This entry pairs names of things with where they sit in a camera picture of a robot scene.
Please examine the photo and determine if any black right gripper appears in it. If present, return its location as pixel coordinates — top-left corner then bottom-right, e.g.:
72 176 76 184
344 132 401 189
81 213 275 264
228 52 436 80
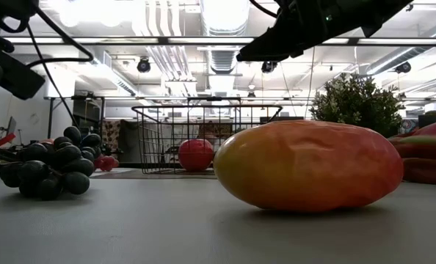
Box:
236 0 352 62

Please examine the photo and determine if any orange yellow mango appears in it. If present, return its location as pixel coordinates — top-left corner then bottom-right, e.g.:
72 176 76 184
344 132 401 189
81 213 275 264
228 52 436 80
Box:
213 120 404 213

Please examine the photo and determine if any red apple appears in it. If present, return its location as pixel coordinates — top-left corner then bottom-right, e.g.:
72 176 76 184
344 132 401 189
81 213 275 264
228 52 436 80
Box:
178 139 215 172

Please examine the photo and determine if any pink dragon fruit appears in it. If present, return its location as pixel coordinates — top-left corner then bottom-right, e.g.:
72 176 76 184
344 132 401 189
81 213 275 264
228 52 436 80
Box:
388 109 436 186

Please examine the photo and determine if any grey tilted monitor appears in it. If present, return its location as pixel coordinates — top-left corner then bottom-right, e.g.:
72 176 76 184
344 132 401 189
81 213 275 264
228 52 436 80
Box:
6 116 18 139

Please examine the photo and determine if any black metal rack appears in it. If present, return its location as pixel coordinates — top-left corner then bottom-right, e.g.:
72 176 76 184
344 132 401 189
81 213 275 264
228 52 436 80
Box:
43 95 106 140

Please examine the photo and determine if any red background object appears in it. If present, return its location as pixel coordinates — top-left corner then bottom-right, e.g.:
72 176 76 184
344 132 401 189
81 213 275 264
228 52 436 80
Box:
0 132 17 148

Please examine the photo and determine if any green bushy plant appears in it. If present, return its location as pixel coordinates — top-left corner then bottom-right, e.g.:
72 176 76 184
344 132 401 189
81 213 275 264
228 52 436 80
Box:
309 72 406 139

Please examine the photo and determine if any black grape bunch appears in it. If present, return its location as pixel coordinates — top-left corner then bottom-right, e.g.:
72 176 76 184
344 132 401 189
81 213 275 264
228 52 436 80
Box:
0 125 103 202

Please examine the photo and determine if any brown patterned curtain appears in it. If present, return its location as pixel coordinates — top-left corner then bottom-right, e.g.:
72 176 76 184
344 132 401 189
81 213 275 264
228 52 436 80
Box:
102 120 122 151

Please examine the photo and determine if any black overhead light bar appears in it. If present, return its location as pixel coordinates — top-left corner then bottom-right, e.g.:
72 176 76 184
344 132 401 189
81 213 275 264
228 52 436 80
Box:
3 35 436 46

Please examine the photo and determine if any red grape bunch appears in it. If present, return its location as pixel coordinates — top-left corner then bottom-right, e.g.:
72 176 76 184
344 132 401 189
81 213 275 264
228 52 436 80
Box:
92 154 120 172

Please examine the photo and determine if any black ceiling spotlight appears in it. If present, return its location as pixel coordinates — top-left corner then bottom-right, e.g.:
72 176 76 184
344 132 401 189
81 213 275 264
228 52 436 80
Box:
136 56 152 73
394 61 413 74

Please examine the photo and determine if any grey hanging cloth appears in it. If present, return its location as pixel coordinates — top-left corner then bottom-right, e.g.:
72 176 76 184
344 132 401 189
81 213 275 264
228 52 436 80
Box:
120 120 145 164

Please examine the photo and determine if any black overhead camera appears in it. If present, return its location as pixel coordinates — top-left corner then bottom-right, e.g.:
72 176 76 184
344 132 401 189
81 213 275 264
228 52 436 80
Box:
261 60 278 74

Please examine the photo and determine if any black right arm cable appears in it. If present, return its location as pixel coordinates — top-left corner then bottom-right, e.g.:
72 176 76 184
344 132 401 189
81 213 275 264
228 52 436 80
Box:
247 0 278 19

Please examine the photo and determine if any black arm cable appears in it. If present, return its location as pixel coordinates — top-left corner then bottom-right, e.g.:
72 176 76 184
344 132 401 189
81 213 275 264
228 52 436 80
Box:
26 6 95 129
247 0 278 19

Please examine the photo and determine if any silver ventilation duct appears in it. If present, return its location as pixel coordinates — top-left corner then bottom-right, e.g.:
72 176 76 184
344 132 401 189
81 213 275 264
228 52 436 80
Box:
199 0 252 74

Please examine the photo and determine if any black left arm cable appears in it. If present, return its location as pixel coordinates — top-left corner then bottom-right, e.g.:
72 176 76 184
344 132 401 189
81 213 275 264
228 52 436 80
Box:
26 6 95 129

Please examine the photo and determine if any metal wire basket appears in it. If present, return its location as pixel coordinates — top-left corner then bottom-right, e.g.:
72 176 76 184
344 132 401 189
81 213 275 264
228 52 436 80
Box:
131 105 284 175

